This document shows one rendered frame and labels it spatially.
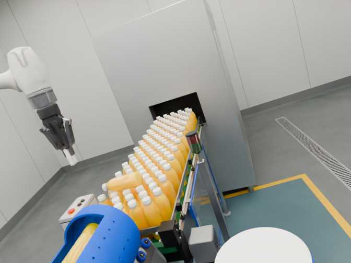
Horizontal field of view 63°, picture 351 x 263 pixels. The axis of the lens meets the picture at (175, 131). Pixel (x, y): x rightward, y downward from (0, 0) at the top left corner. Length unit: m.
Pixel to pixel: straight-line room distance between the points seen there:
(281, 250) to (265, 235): 0.08
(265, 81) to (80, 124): 3.59
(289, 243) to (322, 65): 4.99
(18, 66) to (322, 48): 5.19
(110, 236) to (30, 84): 0.57
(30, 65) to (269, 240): 0.95
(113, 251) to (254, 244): 0.45
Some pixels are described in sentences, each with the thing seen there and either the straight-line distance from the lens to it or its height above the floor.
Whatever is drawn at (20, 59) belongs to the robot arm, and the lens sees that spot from 1.08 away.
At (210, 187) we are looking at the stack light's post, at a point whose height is 0.95.
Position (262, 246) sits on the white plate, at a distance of 0.97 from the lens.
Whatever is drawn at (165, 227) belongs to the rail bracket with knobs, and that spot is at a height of 1.00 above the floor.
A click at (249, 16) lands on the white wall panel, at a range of 5.36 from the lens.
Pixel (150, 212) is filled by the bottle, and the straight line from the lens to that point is 1.30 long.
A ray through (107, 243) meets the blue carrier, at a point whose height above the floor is 1.17.
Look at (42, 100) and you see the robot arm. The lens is 1.08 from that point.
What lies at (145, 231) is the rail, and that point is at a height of 0.96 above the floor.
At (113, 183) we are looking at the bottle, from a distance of 1.47.
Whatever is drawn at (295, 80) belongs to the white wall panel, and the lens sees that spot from 5.64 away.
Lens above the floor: 1.68
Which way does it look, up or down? 16 degrees down
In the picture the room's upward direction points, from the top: 20 degrees counter-clockwise
